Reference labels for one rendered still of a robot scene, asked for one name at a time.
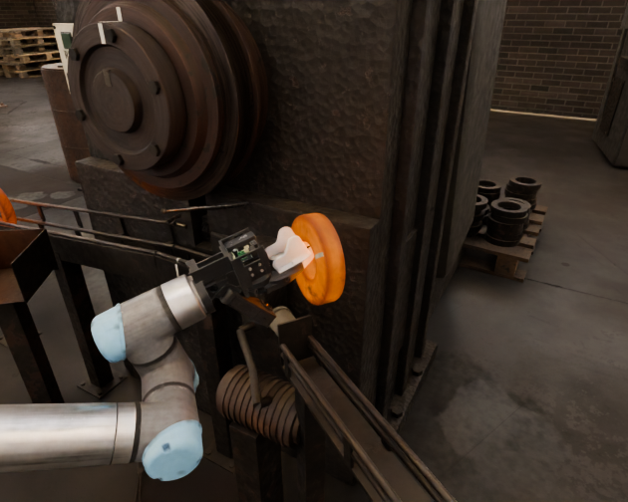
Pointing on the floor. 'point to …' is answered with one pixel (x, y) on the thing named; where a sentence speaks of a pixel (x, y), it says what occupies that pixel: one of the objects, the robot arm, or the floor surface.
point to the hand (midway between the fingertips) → (314, 249)
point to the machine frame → (330, 182)
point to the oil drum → (65, 118)
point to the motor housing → (258, 431)
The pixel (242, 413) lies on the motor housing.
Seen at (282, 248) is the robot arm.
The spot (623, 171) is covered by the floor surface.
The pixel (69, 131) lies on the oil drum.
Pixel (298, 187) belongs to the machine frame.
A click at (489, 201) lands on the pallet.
